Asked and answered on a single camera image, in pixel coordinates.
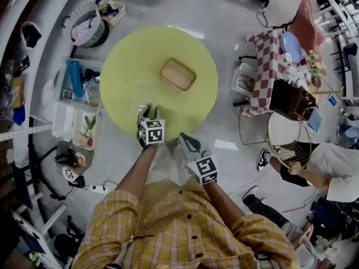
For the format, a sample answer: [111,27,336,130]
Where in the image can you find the white pleated laundry basket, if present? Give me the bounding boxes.
[62,2,110,49]

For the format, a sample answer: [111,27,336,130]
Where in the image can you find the black television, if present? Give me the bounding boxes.
[12,163,33,208]

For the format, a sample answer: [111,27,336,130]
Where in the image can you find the black television stand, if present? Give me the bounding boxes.
[26,116,67,201]

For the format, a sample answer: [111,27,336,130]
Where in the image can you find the pink cushion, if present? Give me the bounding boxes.
[288,0,326,53]

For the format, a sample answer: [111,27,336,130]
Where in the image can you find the white metal shelving unit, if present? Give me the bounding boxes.
[0,0,112,142]

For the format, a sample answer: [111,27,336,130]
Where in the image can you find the person's beige trousers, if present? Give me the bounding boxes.
[150,140,194,184]

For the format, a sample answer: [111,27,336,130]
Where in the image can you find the light blue folder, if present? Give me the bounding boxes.
[307,109,323,136]

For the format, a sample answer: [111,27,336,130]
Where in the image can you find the tall blue box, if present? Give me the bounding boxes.
[66,60,85,99]

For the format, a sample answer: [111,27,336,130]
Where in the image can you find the round table with yellow cloth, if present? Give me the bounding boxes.
[99,26,219,142]

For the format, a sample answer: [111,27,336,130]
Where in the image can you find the black floor cable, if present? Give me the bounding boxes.
[256,10,270,29]

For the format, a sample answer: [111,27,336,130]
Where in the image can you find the red white checkered tablecloth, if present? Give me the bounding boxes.
[240,29,286,117]

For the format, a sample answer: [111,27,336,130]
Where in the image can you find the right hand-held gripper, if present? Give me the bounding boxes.
[178,132,218,185]

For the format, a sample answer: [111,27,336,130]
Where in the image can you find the white plastic box with clothes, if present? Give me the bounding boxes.
[96,0,126,27]

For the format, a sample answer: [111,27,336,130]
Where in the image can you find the black open box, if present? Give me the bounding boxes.
[269,79,317,122]

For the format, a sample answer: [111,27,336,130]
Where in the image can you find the clear plastic storage bin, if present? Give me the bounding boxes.
[57,57,103,106]

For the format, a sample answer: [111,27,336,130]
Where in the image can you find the person's right forearm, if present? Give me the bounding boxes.
[202,180,247,229]

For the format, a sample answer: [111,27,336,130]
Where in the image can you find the white power strip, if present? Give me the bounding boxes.
[89,184,109,195]

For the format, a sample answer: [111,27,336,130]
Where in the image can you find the white bag with black contents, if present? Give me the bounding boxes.
[21,21,43,50]

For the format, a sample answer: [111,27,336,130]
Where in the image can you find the tan rectangular tray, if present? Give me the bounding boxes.
[159,57,197,92]

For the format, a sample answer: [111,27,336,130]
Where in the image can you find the person's left forearm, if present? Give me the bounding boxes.
[115,144,158,198]

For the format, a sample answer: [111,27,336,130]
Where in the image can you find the white perforated basket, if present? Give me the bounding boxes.
[52,102,75,142]

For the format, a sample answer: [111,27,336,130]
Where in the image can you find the small grey stool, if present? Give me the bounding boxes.
[54,141,95,179]

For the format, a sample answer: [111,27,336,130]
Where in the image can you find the small black box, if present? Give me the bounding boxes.
[67,175,86,189]

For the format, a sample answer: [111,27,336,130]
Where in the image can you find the yellow plaid shirt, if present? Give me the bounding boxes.
[72,178,300,269]

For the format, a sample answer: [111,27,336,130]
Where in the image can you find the light blue plate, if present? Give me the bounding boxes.
[282,31,303,64]

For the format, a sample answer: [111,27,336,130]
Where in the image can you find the clear bin with tools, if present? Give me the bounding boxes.
[72,109,102,151]

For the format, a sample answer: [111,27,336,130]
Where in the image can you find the white desk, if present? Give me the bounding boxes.
[11,203,68,269]

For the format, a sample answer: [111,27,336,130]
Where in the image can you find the cardboard box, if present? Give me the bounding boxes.
[11,77,26,109]

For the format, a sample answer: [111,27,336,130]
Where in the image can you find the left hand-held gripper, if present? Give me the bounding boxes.
[136,104,165,150]

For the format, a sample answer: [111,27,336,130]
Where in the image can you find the bouquet of pale flowers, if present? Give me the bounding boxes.
[304,49,328,77]

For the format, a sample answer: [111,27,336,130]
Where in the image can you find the red white tape roll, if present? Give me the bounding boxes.
[62,165,80,182]

